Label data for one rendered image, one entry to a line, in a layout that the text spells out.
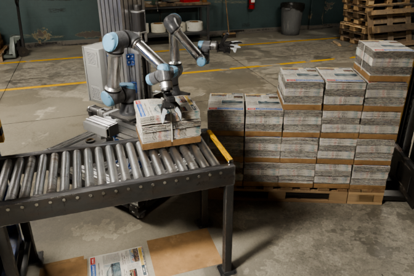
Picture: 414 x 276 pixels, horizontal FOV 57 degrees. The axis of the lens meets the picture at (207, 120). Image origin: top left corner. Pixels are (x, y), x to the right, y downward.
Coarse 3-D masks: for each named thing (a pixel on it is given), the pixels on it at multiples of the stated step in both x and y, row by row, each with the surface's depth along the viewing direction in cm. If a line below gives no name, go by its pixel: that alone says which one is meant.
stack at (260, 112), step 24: (216, 96) 316; (240, 96) 315; (264, 96) 315; (216, 120) 293; (240, 120) 292; (264, 120) 292; (288, 120) 291; (312, 120) 290; (336, 120) 289; (240, 144) 301; (264, 144) 299; (288, 144) 298; (312, 144) 297; (336, 144) 296; (240, 168) 310; (264, 168) 309; (288, 168) 307; (312, 168) 306; (336, 168) 305; (216, 192) 321; (312, 192) 315; (336, 192) 314
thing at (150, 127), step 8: (136, 104) 244; (144, 104) 244; (152, 104) 244; (160, 104) 245; (136, 112) 243; (144, 112) 232; (152, 112) 232; (160, 112) 232; (136, 120) 256; (144, 120) 227; (152, 120) 229; (160, 120) 231; (144, 128) 230; (152, 128) 231; (160, 128) 233; (144, 136) 232; (152, 136) 234; (160, 136) 235
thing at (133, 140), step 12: (204, 132) 261; (96, 144) 244; (108, 144) 244; (0, 156) 229; (12, 156) 229; (24, 156) 230; (36, 156) 232; (48, 156) 234; (60, 156) 237; (72, 156) 239; (0, 168) 228; (12, 168) 230; (24, 168) 233; (36, 168) 235; (48, 168) 237; (60, 168) 240
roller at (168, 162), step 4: (160, 148) 239; (164, 148) 238; (160, 152) 237; (164, 152) 234; (164, 156) 230; (168, 156) 229; (164, 160) 227; (168, 160) 225; (164, 164) 225; (168, 164) 221; (172, 164) 221; (168, 168) 218; (172, 168) 216; (168, 172) 216
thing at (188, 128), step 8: (176, 96) 257; (184, 96) 257; (184, 104) 244; (192, 104) 244; (184, 112) 233; (192, 112) 235; (176, 120) 234; (184, 120) 235; (192, 120) 237; (200, 120) 238; (176, 128) 236; (184, 128) 238; (192, 128) 240; (200, 128) 241; (176, 136) 239; (184, 136) 240; (192, 136) 242
